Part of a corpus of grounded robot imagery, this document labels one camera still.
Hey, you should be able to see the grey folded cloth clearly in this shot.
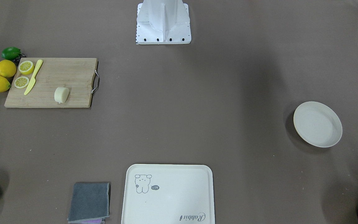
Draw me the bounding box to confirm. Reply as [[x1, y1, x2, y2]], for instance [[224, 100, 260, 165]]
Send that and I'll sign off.
[[68, 182, 110, 224]]

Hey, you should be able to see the wooden cutting board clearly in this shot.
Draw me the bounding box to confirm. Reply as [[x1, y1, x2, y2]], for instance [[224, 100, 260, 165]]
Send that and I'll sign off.
[[4, 57, 98, 108]]

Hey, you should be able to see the yellow plastic knife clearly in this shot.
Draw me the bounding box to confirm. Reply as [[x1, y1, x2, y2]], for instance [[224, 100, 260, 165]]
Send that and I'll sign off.
[[24, 59, 44, 95]]

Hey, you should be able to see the lower lemon half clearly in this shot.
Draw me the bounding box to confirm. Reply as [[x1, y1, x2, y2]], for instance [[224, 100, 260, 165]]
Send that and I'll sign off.
[[13, 76, 30, 89]]

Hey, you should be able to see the cream rectangular tray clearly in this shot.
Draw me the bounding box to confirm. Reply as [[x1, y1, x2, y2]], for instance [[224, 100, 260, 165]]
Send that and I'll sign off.
[[121, 164, 215, 224]]

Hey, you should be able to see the lemon half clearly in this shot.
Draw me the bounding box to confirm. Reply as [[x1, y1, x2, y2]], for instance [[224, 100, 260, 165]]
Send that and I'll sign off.
[[18, 60, 35, 75], [13, 76, 30, 89]]

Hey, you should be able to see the green lime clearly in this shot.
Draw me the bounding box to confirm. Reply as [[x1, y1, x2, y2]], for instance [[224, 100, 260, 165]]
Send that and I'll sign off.
[[1, 47, 22, 61]]

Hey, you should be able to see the white steamed bun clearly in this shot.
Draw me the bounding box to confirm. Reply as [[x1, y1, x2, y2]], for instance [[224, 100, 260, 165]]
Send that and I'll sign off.
[[54, 87, 70, 104]]

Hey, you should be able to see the upper lemon half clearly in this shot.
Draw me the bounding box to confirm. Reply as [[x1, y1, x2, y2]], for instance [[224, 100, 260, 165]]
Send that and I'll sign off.
[[18, 60, 35, 75]]

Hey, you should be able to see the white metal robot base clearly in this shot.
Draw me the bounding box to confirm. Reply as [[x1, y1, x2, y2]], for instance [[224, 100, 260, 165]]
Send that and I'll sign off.
[[135, 0, 192, 44]]

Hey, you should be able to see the round cream plate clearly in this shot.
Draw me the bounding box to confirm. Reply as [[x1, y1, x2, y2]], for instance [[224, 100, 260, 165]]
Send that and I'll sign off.
[[293, 101, 343, 148]]

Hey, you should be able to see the upper whole yellow lemon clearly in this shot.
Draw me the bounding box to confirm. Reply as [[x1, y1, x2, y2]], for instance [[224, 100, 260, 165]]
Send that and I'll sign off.
[[0, 59, 17, 78]]

